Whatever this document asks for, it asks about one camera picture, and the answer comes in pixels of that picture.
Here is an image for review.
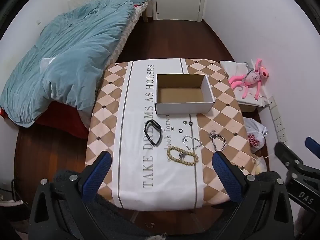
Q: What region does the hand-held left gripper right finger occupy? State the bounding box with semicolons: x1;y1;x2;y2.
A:
212;151;295;240

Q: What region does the white door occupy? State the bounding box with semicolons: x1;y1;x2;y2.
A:
152;0;208;22

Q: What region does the diamond pattern tablecloth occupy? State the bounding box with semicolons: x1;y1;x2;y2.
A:
84;58;258;209

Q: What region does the white cardboard box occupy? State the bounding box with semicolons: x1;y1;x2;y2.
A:
154;73;216;116

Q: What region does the black bangle bracelet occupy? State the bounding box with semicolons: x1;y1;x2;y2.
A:
145;119;163;146

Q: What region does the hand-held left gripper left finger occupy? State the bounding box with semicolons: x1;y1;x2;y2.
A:
29;151;112;240

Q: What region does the red bed sheet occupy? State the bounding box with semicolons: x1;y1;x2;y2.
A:
0;102;89;140

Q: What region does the wooden bead bracelet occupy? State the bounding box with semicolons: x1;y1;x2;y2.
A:
167;146;199;166

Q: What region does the beige bag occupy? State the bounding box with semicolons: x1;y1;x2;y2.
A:
252;154;268;176

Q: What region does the blue duvet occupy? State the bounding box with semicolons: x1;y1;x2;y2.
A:
0;0;151;127

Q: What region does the silver rope bracelet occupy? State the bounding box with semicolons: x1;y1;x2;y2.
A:
209;130;227;153

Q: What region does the white power strip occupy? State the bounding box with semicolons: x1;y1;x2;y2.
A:
267;96;288;146

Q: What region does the white plastic bag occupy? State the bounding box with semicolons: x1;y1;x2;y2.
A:
243;117;269;153

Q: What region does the pink plush toy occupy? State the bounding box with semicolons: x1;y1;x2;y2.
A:
229;58;269;101

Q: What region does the black cable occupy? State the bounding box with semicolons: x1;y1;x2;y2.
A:
0;179;27;207

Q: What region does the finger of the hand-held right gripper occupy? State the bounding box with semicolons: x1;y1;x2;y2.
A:
305;136;320;159
274;142;304;172

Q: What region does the thin silver chain bracelet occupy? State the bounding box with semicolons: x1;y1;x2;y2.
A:
182;135;203;152

